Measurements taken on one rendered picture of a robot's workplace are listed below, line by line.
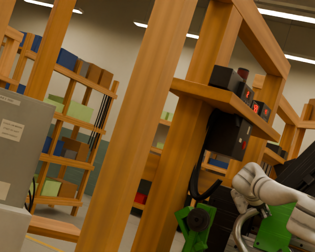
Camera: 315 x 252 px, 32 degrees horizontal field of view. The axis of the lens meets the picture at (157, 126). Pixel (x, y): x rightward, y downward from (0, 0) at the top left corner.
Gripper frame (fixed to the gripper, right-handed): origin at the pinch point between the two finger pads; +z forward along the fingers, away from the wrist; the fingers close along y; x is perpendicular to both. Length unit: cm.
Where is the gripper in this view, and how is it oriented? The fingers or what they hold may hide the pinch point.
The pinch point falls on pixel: (260, 207)
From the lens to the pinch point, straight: 204.5
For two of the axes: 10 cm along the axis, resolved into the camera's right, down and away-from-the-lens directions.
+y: -3.2, -8.1, 4.9
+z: 2.9, 4.1, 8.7
